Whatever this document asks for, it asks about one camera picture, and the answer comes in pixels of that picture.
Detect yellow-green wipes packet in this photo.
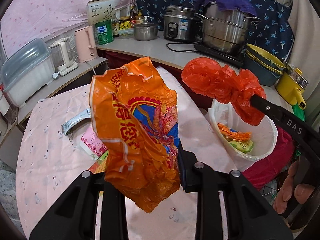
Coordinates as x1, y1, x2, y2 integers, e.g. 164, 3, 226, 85
229, 140, 254, 154

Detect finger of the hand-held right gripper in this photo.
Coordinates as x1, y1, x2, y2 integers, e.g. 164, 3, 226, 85
250, 94, 285, 121

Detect navy patterned cloth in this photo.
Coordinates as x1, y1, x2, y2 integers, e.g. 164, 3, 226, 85
135, 0, 294, 63

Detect glass kettle with white base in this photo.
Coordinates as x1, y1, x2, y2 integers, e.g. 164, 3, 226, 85
49, 37, 78, 77

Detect green plastic bag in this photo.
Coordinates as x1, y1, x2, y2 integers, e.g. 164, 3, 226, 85
291, 104, 307, 121

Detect green tin can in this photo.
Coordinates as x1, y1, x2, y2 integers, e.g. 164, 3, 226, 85
94, 20, 114, 45

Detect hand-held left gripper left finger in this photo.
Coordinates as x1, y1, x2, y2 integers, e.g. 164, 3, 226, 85
29, 170, 127, 240

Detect steel rice cooker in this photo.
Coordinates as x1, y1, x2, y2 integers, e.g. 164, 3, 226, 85
164, 5, 200, 43

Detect clear food container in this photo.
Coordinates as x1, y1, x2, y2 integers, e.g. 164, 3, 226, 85
119, 28, 134, 39

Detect pink dotted cloth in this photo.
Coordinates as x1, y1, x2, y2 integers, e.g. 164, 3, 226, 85
0, 0, 143, 58

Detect pink printed packet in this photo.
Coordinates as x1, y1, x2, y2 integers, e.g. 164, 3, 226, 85
79, 126, 108, 161

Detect purple towel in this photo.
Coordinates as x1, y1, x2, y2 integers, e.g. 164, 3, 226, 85
194, 0, 258, 18

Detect black power cable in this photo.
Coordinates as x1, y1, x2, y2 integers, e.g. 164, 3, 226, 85
166, 42, 198, 53

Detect orange printed plastic bag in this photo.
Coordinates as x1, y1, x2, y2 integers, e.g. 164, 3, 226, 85
89, 56, 181, 214

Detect round bin with white liner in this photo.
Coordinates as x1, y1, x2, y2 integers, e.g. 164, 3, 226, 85
207, 97, 278, 173

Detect cream curtain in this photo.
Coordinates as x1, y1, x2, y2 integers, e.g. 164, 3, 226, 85
272, 0, 320, 68

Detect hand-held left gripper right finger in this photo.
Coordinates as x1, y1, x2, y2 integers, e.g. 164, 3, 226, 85
177, 144, 293, 240

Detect stacked yellow blue bowls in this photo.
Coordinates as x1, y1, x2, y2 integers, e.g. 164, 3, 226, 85
244, 52, 283, 87

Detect person's right hand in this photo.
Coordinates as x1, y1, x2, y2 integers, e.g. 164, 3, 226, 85
272, 160, 316, 215

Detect red cloth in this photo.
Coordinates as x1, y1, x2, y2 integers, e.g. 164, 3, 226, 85
241, 127, 295, 190

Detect white dish box with lid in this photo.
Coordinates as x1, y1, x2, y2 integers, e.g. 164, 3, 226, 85
0, 37, 55, 109

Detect red plastic bag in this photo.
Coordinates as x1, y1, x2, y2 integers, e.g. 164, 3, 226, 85
181, 57, 267, 126

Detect pink electric kettle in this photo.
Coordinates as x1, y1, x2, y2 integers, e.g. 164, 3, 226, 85
74, 25, 98, 63

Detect beige carton box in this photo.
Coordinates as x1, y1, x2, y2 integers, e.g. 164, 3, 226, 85
87, 0, 117, 25

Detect black induction cooker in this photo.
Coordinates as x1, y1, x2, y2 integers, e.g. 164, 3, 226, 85
194, 42, 245, 68

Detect blue white wrapper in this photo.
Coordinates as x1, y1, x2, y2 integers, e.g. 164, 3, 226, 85
62, 109, 91, 140

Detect large steel steamer pot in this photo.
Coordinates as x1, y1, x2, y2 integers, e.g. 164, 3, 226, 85
195, 2, 262, 55

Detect yellow electric pot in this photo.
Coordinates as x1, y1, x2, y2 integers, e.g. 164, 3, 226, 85
276, 62, 308, 109

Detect orange wrapper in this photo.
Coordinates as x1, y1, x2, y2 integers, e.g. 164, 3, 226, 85
217, 122, 251, 141

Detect white power cable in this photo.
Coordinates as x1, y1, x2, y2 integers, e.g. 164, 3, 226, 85
85, 61, 98, 75

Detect small steel pot with lid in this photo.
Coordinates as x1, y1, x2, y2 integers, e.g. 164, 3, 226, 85
133, 22, 159, 41

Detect yellow-red printed packet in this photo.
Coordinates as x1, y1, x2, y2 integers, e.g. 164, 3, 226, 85
92, 151, 110, 174

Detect grey side cabinet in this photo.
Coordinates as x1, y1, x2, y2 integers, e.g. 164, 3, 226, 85
17, 56, 108, 130

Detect grey counter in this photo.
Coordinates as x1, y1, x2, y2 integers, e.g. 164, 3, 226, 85
96, 30, 295, 113

